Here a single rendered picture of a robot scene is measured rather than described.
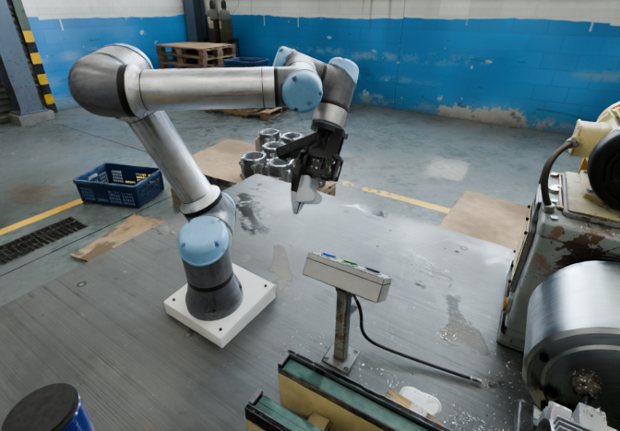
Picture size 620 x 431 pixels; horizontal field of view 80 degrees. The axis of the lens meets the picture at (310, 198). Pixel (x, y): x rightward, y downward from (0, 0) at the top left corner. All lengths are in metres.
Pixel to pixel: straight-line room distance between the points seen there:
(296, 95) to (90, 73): 0.37
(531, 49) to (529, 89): 0.51
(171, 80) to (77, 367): 0.70
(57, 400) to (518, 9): 5.80
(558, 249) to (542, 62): 5.06
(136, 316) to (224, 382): 0.34
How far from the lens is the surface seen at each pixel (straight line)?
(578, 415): 0.66
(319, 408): 0.81
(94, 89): 0.78
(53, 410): 0.46
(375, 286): 0.74
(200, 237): 0.90
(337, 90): 0.85
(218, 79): 0.72
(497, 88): 5.97
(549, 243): 0.90
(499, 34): 5.90
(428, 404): 0.92
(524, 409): 0.69
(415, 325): 1.06
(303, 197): 0.82
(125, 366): 1.03
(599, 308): 0.71
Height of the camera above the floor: 1.55
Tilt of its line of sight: 28 degrees down
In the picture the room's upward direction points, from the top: straight up
